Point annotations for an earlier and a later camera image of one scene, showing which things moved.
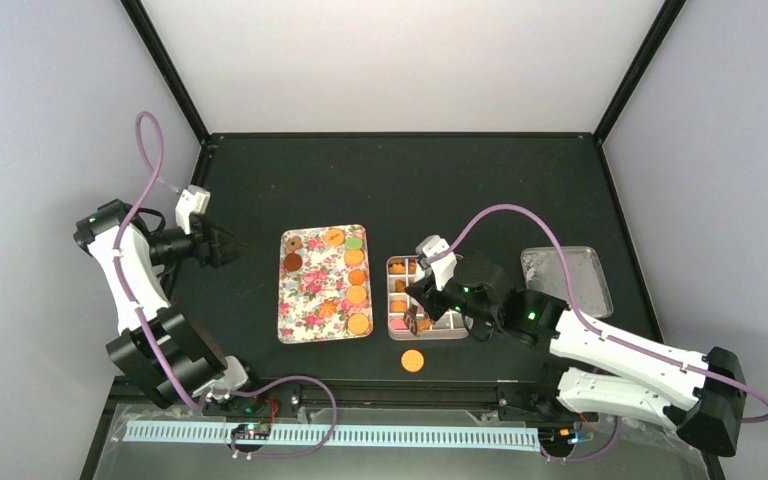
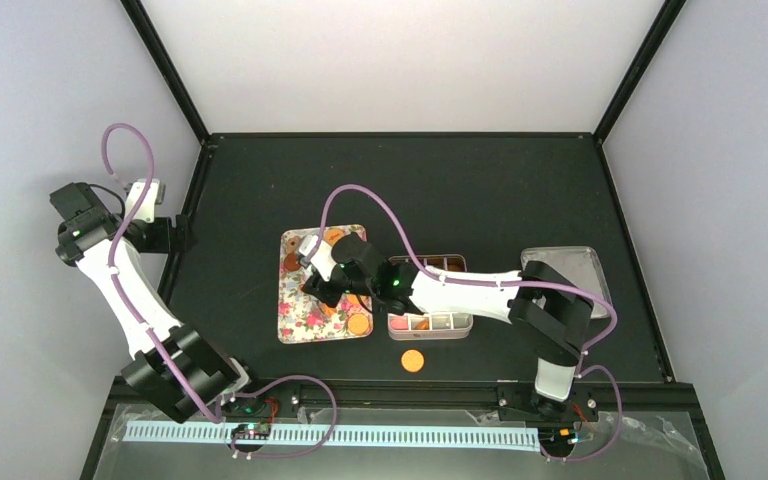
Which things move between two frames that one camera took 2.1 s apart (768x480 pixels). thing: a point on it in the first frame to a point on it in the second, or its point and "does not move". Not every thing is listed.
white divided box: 454,324 does not move
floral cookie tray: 324,287 does not move
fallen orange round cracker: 412,360 does not move
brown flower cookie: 293,243 does not move
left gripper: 210,255 to 161,243
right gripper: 424,295 to 319,290
